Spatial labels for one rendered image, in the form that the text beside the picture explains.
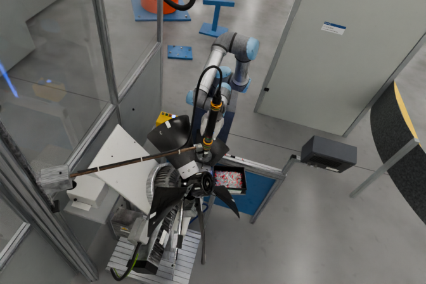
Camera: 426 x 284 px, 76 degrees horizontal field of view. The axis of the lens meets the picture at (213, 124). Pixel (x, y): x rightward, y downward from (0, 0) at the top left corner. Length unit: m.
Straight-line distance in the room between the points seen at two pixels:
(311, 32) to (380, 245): 2.11
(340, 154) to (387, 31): 1.55
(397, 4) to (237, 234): 2.37
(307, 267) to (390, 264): 0.81
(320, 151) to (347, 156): 0.16
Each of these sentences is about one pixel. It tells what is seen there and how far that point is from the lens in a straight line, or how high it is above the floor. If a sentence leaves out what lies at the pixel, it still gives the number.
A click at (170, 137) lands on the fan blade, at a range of 1.28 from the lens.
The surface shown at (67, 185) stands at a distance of 1.20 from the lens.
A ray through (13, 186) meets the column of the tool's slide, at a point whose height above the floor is 1.45.
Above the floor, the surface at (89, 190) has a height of 0.97.
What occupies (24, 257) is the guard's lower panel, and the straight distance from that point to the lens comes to 1.72.
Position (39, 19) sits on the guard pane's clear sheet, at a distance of 1.26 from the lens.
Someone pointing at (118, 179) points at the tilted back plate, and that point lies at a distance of 1.32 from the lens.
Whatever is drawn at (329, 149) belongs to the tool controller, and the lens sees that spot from 1.70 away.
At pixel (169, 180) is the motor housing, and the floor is 1.19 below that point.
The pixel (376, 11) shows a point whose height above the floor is 1.51.
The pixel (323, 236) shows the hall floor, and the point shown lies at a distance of 2.90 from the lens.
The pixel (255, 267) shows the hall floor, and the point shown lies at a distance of 2.56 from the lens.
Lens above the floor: 2.38
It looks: 48 degrees down
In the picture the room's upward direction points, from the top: 13 degrees clockwise
